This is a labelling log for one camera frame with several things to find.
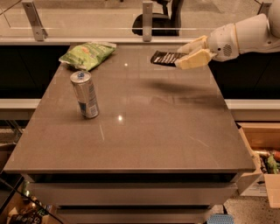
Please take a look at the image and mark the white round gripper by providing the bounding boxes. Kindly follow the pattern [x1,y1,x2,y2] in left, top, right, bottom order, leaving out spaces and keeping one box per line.
[175,24,239,70]

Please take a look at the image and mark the dark chocolate rxbar wrapper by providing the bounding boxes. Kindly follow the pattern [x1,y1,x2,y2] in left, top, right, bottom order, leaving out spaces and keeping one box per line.
[150,51,186,67]

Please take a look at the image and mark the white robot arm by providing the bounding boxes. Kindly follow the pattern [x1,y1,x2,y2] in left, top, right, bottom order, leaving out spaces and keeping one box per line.
[175,0,280,69]

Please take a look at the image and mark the silver blue redbull can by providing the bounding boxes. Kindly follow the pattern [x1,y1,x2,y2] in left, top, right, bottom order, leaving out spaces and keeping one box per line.
[70,71,99,119]

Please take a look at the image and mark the black office chair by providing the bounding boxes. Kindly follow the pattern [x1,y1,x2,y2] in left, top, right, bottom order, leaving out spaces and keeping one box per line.
[131,0,186,38]

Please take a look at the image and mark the cardboard box with items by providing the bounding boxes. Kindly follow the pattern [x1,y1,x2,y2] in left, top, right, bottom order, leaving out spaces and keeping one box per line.
[238,122,280,208]

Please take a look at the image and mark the green chip bag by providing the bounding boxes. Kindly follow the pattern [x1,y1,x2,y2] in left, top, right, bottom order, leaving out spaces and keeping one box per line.
[59,42,116,71]

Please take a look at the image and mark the blue perforated basket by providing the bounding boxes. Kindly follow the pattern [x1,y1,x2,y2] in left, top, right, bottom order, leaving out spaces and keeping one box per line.
[206,214,235,224]

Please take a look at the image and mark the lower grey drawer front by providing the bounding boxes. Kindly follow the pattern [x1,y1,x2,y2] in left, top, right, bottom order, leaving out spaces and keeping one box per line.
[56,208,212,224]

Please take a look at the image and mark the grey drawer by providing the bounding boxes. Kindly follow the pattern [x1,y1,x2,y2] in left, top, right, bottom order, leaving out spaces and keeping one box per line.
[56,208,212,224]
[29,183,237,206]

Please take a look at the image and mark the upper grey drawer front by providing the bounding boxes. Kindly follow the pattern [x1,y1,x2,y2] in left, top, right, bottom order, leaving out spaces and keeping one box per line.
[29,183,237,206]

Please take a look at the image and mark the box of snacks lower left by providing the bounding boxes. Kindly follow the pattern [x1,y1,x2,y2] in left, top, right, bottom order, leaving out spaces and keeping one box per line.
[6,196,60,224]

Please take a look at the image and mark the middle metal railing post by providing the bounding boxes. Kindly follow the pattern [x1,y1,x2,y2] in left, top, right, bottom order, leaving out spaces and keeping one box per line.
[143,1,153,42]

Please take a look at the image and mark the metal railing post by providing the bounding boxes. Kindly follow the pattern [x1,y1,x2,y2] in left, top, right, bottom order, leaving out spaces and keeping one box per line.
[257,2,271,15]
[22,0,48,41]
[143,1,153,42]

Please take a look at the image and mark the right metal railing post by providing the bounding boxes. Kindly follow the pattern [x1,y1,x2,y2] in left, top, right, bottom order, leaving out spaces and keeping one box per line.
[257,2,271,15]

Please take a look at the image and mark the left metal railing post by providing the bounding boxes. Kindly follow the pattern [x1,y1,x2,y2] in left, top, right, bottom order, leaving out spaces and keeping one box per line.
[22,0,48,41]

